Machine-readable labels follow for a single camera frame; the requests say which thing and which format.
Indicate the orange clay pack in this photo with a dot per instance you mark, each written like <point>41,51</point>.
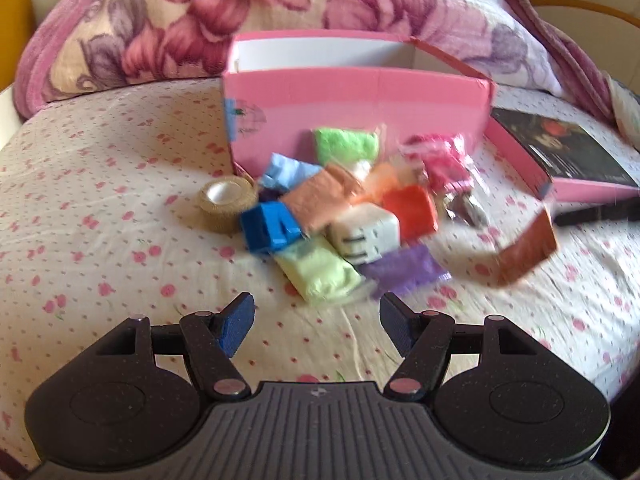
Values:
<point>386,177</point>

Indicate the brown clay pack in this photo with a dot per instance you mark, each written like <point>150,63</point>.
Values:
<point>536,244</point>

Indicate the cherry print bed sheet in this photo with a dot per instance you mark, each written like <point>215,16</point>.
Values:
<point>99,221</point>

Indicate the pale yellow-green clay pack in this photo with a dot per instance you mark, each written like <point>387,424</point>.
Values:
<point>317,271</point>

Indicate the white clay pack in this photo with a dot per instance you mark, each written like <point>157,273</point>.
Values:
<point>365,233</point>

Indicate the pink floral fleece blanket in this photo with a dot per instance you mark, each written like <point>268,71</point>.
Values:
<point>86,46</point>

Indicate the orange wooden bed frame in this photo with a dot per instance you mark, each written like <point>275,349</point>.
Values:
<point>586,5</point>

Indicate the brown tape roll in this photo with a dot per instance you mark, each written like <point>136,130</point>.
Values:
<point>224,199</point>

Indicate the left gripper black finger holding brown pack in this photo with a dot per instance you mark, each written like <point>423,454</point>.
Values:
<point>621,210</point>

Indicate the light green clay pack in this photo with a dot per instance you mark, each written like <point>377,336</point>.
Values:
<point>342,145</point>

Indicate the black box lid with portrait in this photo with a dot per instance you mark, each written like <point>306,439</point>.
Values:
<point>559,149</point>

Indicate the peach clay pack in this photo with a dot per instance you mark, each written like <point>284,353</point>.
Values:
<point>322,198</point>

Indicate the pink cardboard box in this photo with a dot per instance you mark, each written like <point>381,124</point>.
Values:
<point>279,86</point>

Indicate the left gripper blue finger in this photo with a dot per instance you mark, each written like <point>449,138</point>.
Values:
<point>211,340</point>
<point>423,341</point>

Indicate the pink clay pack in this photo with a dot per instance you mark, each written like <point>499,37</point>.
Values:
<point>444,159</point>

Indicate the purple clay pack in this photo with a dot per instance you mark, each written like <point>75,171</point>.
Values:
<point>404,270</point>

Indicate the light blue clay pack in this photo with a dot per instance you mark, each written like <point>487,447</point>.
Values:
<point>285,173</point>

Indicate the red clay pack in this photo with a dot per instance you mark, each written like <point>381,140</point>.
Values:
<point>415,210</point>

